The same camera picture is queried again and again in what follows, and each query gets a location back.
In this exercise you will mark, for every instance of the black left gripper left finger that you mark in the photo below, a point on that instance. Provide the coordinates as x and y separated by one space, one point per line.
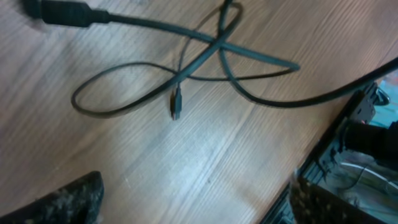
77 202

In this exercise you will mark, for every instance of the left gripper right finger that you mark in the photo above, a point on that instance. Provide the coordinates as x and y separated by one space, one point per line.
312 204

